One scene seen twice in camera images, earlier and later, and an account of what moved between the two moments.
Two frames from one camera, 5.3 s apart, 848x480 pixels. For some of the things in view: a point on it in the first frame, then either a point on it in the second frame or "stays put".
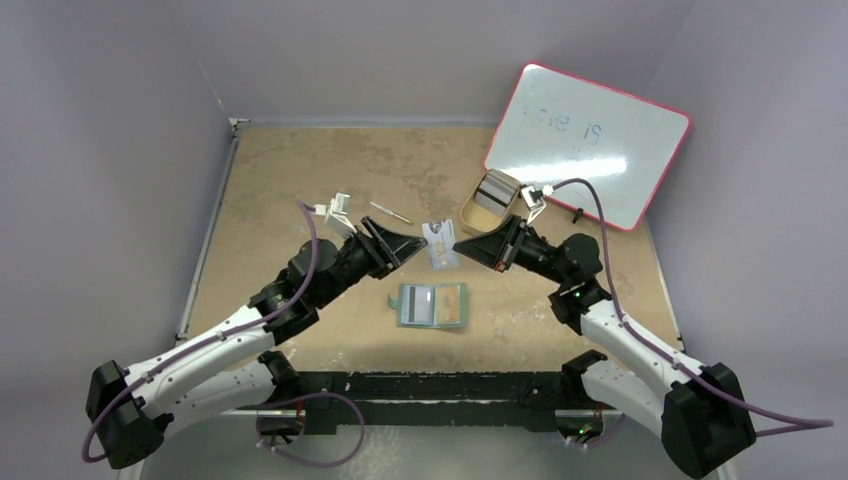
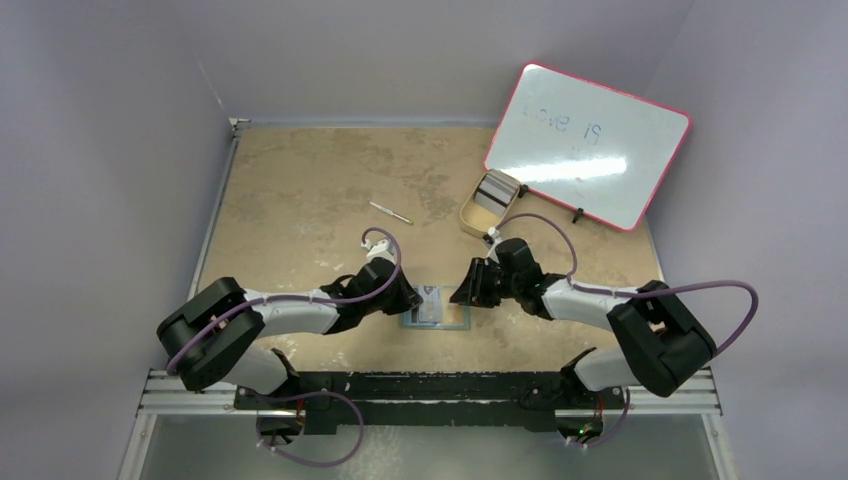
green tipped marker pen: [392, 213] stays put
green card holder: [431, 305] stays put
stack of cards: [496, 191] stays put
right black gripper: [506, 243] → [477, 283]
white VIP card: [440, 236] → [430, 309]
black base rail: [331, 400] stays put
